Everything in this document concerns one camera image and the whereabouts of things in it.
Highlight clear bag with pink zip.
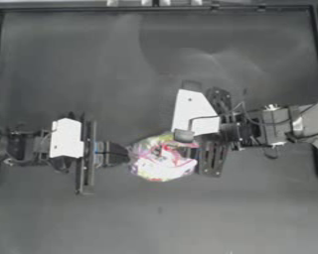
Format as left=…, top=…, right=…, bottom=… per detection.
left=125, top=132, right=200, bottom=183

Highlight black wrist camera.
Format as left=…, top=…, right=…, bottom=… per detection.
left=171, top=128, right=196, bottom=142
left=48, top=155, right=77, bottom=173

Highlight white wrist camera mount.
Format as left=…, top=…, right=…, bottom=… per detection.
left=169, top=88, right=222, bottom=137
left=48, top=117, right=85, bottom=160

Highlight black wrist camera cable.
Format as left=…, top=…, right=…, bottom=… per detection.
left=187, top=113, right=223, bottom=132

